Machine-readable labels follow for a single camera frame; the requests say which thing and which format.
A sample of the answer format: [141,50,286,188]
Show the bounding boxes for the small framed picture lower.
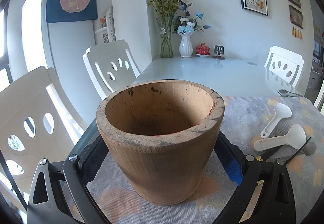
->
[289,5,303,29]

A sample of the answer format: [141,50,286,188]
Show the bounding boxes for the metal spoon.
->
[285,142,316,165]
[278,89,303,97]

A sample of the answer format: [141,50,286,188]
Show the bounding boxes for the wooden bamboo utensil holder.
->
[96,79,225,205]

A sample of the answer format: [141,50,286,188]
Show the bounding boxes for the white rice paddle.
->
[260,103,292,138]
[254,124,306,152]

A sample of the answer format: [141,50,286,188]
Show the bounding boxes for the black phone stand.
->
[213,45,225,59]

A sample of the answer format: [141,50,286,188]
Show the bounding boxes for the white chair edge far right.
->
[314,83,324,114]

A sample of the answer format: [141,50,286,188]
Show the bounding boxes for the blue fabric fridge cover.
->
[46,0,98,23]

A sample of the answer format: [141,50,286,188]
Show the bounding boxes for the metal spoon far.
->
[278,89,303,97]

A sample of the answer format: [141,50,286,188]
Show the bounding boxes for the white wall shelf rack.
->
[94,6,116,44]

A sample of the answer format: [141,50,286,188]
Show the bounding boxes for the white ribbed vase flowers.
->
[174,0,211,58]

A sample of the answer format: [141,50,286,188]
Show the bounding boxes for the red lidded teacup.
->
[195,43,211,57]

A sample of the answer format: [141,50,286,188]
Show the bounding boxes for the white refrigerator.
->
[7,0,101,124]

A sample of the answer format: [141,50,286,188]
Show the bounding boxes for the black chopstick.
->
[283,136,312,166]
[256,146,282,161]

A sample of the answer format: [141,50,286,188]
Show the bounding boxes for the grey ginkgo-pattern placemat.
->
[86,97,323,223]

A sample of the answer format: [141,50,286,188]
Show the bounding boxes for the glass vase with stems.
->
[148,0,180,58]

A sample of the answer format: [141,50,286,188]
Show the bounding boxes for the white chair near left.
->
[1,66,88,211]

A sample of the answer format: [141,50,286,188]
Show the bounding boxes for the metal fork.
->
[273,121,291,137]

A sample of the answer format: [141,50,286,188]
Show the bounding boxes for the white chair right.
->
[264,46,304,88]

